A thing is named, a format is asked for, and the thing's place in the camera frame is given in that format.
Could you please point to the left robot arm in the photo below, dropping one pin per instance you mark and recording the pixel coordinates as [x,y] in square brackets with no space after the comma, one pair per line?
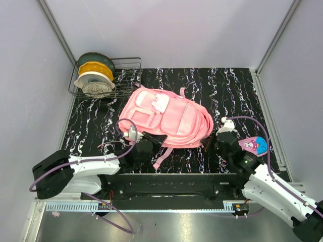
[64,173]

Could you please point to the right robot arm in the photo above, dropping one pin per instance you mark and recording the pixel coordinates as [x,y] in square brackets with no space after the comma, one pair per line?
[259,183]

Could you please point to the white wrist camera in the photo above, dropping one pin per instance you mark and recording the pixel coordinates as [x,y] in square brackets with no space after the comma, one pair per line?
[228,125]
[131,134]

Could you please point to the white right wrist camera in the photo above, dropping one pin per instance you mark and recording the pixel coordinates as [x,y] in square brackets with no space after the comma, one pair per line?
[228,125]

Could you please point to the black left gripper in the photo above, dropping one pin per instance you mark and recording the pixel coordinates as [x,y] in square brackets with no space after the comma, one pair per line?
[157,139]

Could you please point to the pink cat pencil case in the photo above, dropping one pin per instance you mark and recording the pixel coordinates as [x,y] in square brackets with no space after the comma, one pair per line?
[254,145]

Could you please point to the yellow plate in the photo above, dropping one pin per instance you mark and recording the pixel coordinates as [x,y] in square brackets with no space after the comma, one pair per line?
[96,67]

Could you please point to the pink student backpack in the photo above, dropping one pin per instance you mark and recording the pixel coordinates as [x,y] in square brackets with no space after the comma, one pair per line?
[163,112]

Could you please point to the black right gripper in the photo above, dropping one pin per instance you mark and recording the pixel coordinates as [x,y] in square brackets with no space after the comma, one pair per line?
[208,142]

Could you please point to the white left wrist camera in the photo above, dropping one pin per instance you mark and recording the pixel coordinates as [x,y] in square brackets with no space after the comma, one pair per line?
[131,134]

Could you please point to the dark green plate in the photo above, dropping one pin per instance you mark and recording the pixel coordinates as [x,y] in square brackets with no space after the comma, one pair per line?
[95,57]

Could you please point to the white plate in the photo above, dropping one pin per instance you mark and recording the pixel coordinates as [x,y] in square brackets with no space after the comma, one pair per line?
[88,77]

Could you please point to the wire dish rack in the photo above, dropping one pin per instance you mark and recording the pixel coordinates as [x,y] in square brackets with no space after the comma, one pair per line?
[118,78]

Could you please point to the speckled grey plate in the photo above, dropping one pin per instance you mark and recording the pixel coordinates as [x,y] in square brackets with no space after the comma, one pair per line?
[97,89]

